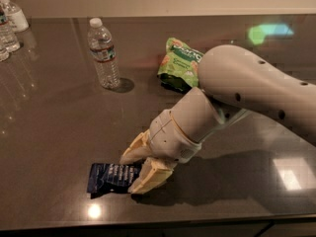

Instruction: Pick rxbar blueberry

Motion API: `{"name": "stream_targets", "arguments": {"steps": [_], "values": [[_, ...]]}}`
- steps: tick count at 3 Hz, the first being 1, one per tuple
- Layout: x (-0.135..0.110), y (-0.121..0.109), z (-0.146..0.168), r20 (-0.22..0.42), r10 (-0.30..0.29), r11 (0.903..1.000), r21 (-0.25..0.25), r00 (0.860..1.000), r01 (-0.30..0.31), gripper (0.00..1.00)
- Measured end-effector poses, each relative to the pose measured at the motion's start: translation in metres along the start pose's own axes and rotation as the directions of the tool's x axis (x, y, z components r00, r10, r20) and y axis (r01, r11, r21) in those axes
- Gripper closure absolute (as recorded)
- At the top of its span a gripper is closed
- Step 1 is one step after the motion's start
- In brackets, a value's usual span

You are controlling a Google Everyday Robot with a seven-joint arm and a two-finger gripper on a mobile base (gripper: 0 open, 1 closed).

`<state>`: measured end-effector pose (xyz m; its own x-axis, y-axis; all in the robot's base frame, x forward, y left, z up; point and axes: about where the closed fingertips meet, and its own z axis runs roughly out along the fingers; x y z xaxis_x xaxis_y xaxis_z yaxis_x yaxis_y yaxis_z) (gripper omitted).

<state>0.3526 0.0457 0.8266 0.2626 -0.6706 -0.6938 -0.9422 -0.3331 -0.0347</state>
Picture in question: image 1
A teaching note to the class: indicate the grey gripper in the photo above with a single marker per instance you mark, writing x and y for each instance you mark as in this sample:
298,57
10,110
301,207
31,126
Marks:
169,138

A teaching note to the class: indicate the dark blue rxbar wrapper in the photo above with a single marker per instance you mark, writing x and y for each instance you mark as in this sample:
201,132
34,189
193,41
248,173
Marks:
107,178

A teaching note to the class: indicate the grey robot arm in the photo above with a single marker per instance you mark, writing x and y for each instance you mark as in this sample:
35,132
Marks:
232,81

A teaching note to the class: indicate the green snack bag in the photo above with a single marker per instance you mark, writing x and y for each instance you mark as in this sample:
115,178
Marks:
179,67

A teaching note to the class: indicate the clear plastic water bottle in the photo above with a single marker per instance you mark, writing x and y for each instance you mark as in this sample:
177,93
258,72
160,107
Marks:
104,54

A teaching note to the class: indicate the water bottle at left edge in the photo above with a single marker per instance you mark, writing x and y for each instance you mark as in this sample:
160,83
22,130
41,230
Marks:
7,36

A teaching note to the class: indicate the clear bottle at far left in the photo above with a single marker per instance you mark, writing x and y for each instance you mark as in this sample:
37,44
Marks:
4,54

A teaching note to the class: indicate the white pump sanitizer bottle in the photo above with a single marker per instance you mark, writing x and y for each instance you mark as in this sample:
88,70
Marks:
15,16

